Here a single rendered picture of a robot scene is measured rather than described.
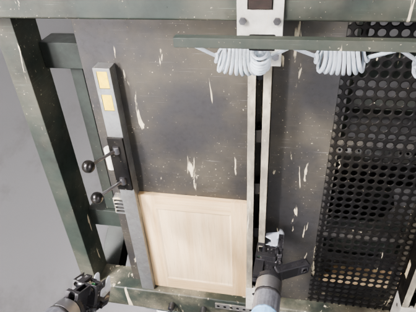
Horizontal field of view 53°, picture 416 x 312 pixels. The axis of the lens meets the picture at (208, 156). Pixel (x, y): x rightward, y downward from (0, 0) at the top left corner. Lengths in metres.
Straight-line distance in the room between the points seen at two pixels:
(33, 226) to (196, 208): 1.86
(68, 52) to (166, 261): 0.84
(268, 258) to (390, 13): 0.75
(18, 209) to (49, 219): 0.25
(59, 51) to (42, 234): 1.92
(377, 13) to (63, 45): 0.83
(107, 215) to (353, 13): 1.11
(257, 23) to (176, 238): 0.86
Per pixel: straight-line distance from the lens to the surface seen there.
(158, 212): 1.45
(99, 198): 1.30
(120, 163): 1.32
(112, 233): 1.97
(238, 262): 1.56
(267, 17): 0.94
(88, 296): 1.20
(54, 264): 2.96
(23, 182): 3.23
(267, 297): 1.20
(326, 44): 0.80
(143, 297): 1.81
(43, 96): 1.34
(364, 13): 0.96
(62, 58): 1.31
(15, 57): 1.27
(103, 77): 1.18
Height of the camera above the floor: 2.60
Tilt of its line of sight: 67 degrees down
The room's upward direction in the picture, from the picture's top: 21 degrees counter-clockwise
